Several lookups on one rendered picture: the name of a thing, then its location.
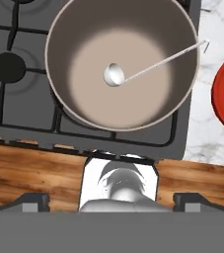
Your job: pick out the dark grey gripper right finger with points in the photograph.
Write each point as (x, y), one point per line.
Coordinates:
(189, 200)

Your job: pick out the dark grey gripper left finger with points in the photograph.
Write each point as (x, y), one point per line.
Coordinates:
(34, 200)

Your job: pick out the large beige pot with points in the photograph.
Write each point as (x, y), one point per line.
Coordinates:
(123, 105)

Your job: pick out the silver ladle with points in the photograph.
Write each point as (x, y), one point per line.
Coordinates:
(113, 75)

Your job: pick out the white round-topped block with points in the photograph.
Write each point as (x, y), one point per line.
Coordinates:
(118, 184)

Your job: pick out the dark grey gas hob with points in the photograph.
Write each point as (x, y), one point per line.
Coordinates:
(21, 102)

